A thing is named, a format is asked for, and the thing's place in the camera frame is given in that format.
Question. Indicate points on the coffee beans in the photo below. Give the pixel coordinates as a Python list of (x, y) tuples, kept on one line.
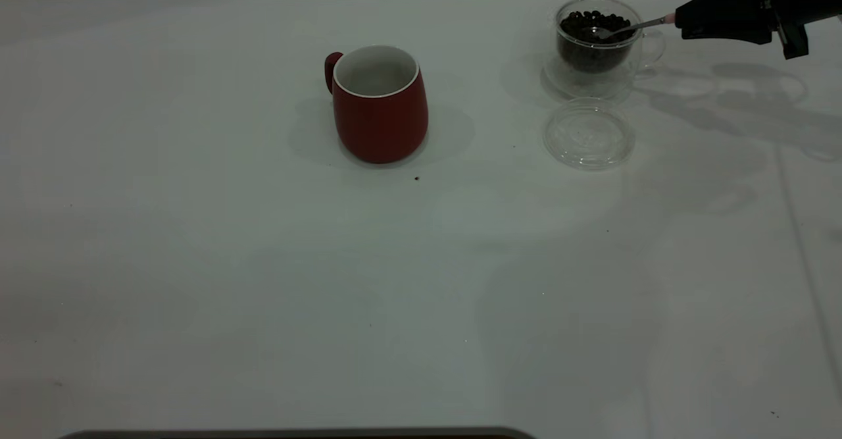
[(589, 54)]

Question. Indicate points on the red ceramic cup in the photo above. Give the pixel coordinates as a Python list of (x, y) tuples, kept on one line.
[(381, 126)]

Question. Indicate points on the clear glass mug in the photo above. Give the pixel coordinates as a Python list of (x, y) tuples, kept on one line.
[(592, 80)]

